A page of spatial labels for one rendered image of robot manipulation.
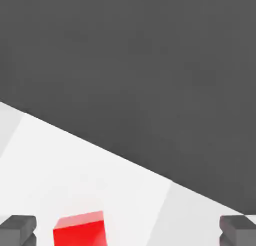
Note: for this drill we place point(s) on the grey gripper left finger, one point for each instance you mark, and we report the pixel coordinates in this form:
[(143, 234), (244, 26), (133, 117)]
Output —
[(16, 231)]

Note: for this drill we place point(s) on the small red cube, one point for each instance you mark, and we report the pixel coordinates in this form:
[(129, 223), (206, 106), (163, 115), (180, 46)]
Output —
[(80, 231)]

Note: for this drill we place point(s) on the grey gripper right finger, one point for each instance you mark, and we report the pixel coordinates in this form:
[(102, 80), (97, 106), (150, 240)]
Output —
[(239, 232)]

